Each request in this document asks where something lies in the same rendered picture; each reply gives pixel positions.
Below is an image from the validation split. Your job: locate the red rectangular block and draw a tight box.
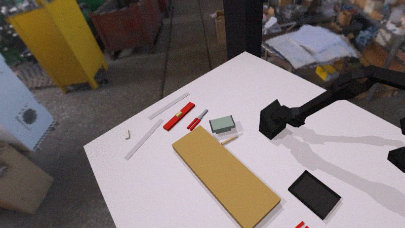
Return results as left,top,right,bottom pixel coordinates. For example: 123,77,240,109
163,102,195,131

